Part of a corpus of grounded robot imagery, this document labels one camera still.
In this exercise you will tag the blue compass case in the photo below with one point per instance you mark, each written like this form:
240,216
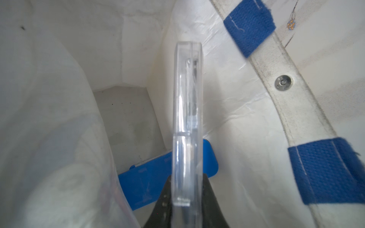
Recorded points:
143,184

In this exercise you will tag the clear compass case upper right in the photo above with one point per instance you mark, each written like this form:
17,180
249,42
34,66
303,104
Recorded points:
186,180

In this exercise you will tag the white canvas cartoon tote bag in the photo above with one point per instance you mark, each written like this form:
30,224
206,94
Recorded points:
87,90

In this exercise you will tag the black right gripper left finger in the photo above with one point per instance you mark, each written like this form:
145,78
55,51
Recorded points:
162,212

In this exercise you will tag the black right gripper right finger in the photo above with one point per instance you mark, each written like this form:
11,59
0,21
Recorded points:
212,216

